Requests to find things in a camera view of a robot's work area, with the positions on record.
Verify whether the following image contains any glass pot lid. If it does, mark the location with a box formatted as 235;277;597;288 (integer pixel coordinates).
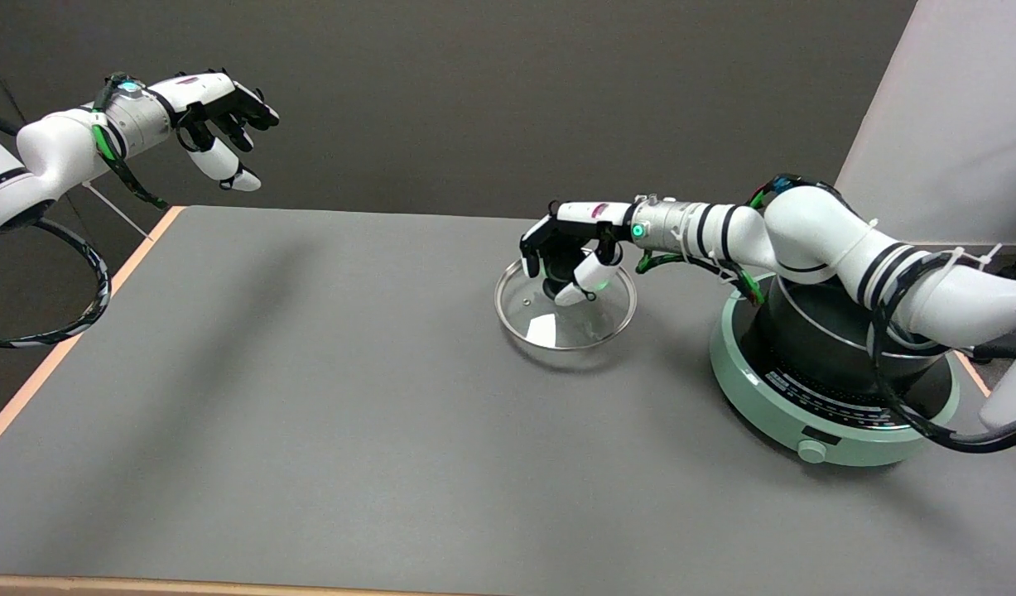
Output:
494;257;638;351

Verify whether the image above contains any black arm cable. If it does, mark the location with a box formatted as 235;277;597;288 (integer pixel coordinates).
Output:
0;217;112;349
870;247;1016;454

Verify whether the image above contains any mint green induction cooker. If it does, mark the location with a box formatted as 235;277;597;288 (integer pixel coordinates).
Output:
710;274;961;467

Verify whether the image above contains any black cooking pot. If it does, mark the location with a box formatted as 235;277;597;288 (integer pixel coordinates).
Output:
741;276;1016;397

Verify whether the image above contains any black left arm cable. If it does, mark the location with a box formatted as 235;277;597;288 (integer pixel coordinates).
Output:
0;217;112;349

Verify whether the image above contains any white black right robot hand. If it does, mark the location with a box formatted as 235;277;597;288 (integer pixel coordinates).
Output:
519;199;637;308

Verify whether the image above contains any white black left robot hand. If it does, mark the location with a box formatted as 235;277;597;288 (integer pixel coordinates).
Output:
150;68;280;193

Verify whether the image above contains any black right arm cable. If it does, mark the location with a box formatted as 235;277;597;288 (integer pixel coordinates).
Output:
870;247;1016;454

